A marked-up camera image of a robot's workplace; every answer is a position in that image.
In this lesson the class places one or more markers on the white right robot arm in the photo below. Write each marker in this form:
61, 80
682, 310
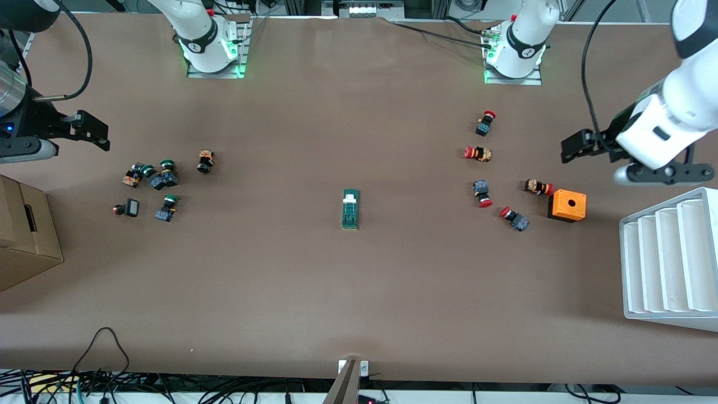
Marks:
196, 28

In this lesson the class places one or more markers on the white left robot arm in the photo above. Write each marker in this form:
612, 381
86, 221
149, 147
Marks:
524, 39

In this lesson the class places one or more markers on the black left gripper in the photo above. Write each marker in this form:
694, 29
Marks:
604, 139

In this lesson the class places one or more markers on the aluminium camera mount post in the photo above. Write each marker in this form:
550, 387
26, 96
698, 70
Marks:
342, 390

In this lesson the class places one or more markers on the brown cardboard box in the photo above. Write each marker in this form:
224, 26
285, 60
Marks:
22, 247

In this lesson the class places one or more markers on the orange button enclosure box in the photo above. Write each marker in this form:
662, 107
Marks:
567, 205

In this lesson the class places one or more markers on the black pushbutton orange block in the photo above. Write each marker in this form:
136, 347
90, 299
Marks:
205, 161
132, 178

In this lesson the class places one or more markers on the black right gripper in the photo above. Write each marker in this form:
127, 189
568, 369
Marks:
35, 124

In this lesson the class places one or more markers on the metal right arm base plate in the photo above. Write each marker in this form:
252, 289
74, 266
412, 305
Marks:
216, 74

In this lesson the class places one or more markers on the black device red light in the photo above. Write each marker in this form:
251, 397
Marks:
370, 400

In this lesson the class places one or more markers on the red emergency button orange block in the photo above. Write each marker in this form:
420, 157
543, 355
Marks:
479, 154
538, 187

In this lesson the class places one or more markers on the green pushbutton blue block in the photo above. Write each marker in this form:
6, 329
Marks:
154, 179
166, 210
169, 177

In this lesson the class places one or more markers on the green load switch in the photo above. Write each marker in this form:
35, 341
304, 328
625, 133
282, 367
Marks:
350, 216

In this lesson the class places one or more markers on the white slotted tray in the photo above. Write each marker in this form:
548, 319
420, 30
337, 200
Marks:
667, 258

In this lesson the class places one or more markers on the black square pushbutton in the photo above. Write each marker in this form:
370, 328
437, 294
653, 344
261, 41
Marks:
132, 208

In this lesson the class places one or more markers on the white mounting bracket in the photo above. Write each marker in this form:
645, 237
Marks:
364, 368

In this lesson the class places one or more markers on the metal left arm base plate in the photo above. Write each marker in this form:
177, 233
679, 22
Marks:
513, 82

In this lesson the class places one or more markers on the red emergency button blue block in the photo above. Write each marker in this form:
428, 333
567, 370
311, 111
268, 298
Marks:
481, 191
484, 124
516, 220

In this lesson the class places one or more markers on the white power strip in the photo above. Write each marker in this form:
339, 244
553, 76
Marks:
364, 9

